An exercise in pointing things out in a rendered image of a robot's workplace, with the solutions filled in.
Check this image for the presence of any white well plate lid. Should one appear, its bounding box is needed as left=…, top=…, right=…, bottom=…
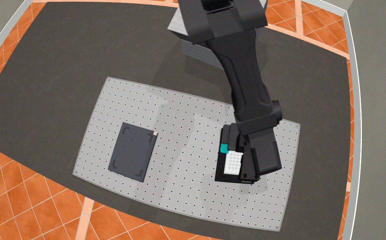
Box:
left=224, top=151, right=243, bottom=174

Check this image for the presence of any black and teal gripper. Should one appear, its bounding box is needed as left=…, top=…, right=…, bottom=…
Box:
left=220, top=123, right=239, bottom=153

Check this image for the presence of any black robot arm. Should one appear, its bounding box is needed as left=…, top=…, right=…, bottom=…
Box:
left=177, top=0, right=282, bottom=183

